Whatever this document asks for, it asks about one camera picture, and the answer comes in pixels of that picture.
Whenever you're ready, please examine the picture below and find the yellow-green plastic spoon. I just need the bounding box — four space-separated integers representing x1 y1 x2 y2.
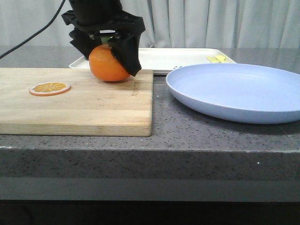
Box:
215 55 227 63

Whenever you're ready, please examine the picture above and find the orange slice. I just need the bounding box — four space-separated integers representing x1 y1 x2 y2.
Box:
29 82 71 97

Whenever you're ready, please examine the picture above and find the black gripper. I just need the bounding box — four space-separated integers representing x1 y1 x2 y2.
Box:
61 0 145 76

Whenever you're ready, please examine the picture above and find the black cable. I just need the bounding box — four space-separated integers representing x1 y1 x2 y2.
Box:
0 0 66 60

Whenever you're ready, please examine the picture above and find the cream serving tray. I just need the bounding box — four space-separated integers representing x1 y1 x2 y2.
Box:
68 47 237 75

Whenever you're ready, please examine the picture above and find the wooden cutting board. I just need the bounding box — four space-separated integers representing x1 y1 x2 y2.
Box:
0 68 153 136

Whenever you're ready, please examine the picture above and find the orange fruit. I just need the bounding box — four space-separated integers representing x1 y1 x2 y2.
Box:
89 44 130 82

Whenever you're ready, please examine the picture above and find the light blue plate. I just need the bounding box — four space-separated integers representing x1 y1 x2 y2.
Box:
166 63 300 124

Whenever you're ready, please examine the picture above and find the yellow-green plastic fork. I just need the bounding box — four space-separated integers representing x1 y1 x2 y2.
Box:
206 56 220 63

